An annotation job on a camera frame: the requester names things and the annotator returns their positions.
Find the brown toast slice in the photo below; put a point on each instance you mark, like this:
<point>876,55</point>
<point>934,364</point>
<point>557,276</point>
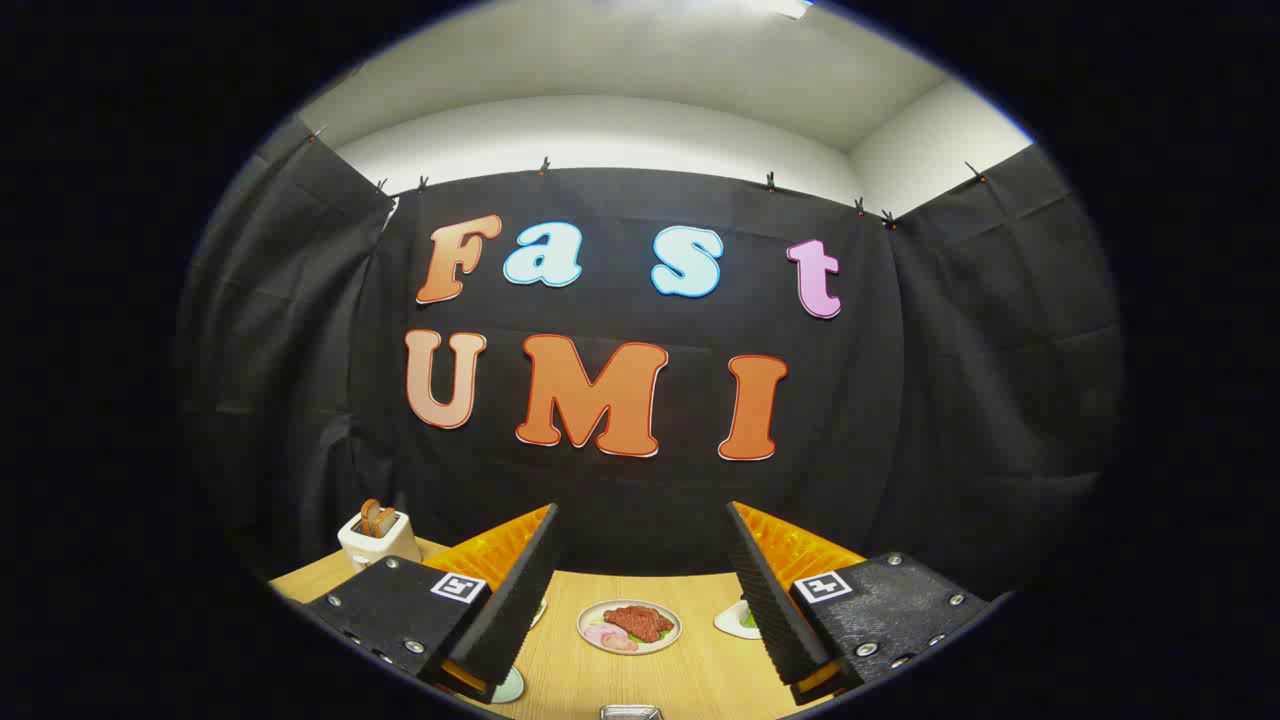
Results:
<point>378,518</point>

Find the white divided dish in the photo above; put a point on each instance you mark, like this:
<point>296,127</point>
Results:
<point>540,612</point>

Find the perforated metal basket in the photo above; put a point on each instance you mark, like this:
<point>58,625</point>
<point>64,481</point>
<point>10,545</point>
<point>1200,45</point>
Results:
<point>630,713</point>

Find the reddish ham slice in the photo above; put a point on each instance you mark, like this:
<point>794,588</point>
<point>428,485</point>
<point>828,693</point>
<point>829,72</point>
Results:
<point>622,644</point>

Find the pale pink ham slice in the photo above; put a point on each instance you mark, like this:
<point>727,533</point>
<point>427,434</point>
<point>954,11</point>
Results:
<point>598,634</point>

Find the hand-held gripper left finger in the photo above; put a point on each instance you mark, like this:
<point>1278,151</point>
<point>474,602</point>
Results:
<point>515,600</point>

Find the light blue plate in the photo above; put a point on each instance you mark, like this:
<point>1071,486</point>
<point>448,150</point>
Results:
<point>508,686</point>

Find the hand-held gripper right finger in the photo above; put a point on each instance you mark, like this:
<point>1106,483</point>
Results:
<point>775,610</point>

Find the small white square dish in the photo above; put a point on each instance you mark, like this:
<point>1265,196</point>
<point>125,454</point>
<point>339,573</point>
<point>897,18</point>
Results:
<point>730,622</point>

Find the white toaster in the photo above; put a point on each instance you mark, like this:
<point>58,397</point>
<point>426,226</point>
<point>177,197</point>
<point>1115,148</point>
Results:
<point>385,548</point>

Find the white round dinner plate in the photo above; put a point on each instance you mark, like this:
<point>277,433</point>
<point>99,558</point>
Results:
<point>660,645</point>

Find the row of black cloth clips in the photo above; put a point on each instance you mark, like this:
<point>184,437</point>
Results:
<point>544,166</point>

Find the brown steak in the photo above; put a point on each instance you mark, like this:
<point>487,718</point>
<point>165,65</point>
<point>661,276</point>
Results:
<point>640,622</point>

